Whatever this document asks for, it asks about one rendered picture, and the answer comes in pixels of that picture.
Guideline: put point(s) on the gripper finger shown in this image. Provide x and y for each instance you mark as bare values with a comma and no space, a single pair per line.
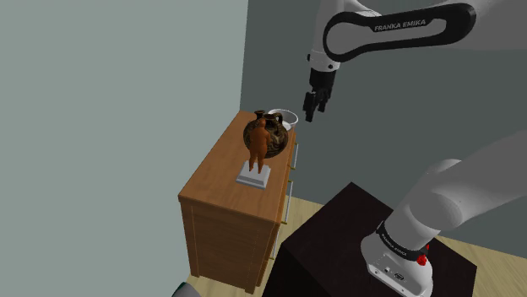
322,100
309,106

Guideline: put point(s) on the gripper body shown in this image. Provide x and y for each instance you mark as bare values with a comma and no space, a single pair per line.
320,79

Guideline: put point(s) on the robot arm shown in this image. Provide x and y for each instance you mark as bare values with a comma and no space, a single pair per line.
444,197

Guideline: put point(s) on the white bowl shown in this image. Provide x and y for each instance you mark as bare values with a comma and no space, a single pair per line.
288,118

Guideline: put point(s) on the dark patterned round vase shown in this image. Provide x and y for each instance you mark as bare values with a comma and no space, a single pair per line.
276,138

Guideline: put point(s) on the orange figure on grey base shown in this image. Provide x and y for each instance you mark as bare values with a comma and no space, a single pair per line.
258,152

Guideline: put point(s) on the wooden chest of drawers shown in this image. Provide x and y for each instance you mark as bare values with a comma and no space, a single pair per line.
222,181

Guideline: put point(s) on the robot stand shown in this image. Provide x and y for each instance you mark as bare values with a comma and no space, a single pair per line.
329,242

